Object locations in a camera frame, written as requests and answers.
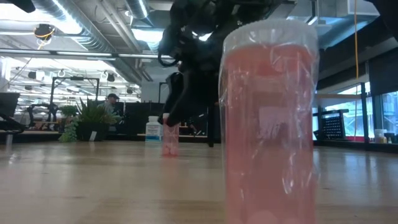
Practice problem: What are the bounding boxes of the bright ceiling light panel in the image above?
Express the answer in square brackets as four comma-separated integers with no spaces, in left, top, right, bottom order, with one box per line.
[131,27,175,44]

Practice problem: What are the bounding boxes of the black perforated metal panel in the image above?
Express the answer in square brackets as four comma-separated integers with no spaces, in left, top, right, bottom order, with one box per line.
[317,108,350,141]

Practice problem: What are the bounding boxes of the black plant pot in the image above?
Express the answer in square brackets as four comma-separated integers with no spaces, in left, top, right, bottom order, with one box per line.
[75,123,109,142]

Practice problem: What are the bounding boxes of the silver ceiling ventilation duct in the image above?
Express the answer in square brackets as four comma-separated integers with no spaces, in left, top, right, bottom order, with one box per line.
[26,0,156,85]

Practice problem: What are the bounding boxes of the grey ceiling conduit pipe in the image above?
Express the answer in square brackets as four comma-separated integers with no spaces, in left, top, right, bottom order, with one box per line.
[0,48,175,62]

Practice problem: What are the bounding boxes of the small white container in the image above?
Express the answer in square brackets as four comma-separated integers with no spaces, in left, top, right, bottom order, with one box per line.
[374,129,388,144]

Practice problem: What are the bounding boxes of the wooden shelf board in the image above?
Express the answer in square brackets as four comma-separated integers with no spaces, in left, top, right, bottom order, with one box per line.
[314,93,363,100]

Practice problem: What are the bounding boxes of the person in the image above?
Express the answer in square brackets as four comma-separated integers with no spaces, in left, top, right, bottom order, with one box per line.
[99,92,126,124]

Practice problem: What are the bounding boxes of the black ceiling device yellow cable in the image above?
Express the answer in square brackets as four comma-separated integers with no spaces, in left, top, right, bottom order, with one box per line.
[33,23,57,44]

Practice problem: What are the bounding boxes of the white ceiling unit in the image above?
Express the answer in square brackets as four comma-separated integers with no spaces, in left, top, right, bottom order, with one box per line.
[337,0,381,18]

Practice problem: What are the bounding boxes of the black room divider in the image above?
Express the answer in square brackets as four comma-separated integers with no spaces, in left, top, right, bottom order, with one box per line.
[119,101,169,141]

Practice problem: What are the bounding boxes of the black shelf side frame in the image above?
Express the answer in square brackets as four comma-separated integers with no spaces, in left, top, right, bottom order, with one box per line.
[208,104,217,148]
[360,82,372,151]

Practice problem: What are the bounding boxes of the yellow hanging cord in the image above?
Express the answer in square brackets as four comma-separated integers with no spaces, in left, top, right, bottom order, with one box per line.
[353,0,359,83]

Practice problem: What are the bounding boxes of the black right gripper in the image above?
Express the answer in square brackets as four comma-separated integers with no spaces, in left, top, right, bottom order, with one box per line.
[159,46,222,127]

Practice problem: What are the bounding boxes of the green artificial plant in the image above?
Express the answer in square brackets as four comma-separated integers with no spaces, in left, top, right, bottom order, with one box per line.
[58,98,123,143]

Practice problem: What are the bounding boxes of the white bottle blue label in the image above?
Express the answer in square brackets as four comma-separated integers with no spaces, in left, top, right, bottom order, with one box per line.
[145,115,164,143]

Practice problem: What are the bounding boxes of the black background rig frame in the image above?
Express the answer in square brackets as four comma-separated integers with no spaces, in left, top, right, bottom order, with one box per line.
[49,76,101,110]

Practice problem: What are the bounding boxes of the black aluminium table frame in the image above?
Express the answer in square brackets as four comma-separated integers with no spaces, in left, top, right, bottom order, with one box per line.
[313,138,373,152]

